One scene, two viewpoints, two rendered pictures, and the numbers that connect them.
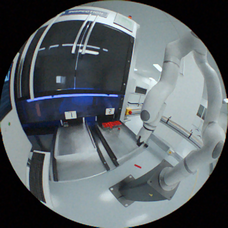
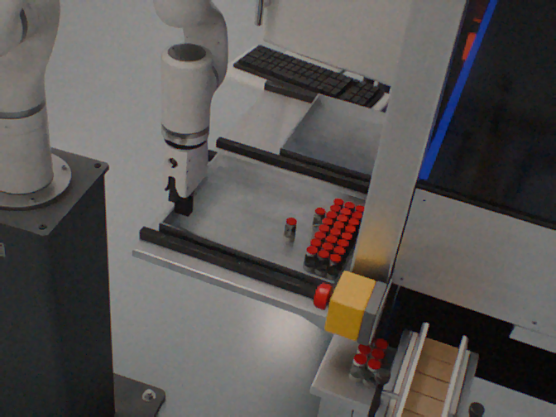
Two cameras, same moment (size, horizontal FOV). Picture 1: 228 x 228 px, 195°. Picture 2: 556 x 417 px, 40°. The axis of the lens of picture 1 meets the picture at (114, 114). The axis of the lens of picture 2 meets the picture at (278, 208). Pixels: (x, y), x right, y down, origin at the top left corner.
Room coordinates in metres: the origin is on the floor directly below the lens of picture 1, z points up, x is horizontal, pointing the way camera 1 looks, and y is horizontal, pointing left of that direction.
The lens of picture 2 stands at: (1.28, -0.79, 1.83)
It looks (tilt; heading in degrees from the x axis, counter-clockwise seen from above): 39 degrees down; 140
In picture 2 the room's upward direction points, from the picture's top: 8 degrees clockwise
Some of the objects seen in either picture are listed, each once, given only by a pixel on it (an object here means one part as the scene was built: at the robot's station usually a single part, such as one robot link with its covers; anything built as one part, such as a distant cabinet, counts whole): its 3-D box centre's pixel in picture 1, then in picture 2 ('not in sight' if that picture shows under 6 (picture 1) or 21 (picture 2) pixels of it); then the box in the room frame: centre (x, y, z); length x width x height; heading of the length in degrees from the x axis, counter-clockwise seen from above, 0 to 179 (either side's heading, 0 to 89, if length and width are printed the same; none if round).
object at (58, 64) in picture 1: (47, 49); not in sight; (0.27, 0.49, 1.50); 0.47 x 0.01 x 0.59; 124
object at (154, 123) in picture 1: (154, 111); (187, 85); (0.30, -0.21, 1.18); 0.09 x 0.08 x 0.13; 127
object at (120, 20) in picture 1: (125, 21); not in sight; (0.55, 0.05, 1.96); 0.21 x 0.01 x 0.21; 124
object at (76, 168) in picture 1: (97, 140); (315, 188); (0.33, 0.09, 0.87); 0.70 x 0.48 x 0.02; 124
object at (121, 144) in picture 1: (119, 135); (270, 218); (0.40, -0.07, 0.90); 0.34 x 0.26 x 0.04; 34
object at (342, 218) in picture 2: (111, 125); (335, 237); (0.51, 0.00, 0.90); 0.18 x 0.02 x 0.05; 124
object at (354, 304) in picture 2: (127, 111); (354, 307); (0.72, -0.15, 0.99); 0.08 x 0.07 x 0.07; 34
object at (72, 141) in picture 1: (73, 135); (371, 146); (0.29, 0.27, 0.90); 0.34 x 0.26 x 0.04; 34
